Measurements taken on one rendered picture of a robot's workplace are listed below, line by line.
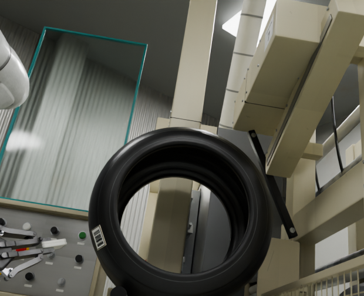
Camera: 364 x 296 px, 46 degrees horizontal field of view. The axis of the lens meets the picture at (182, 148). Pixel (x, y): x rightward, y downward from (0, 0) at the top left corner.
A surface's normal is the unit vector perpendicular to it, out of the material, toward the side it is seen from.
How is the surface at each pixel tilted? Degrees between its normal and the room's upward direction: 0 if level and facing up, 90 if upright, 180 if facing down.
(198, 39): 90
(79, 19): 180
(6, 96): 130
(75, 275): 90
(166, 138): 80
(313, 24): 90
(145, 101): 90
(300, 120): 162
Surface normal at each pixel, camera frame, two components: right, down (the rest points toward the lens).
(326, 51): -0.10, 0.73
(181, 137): 0.09, -0.57
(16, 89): 0.78, 0.56
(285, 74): -0.14, 0.90
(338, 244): -0.81, -0.34
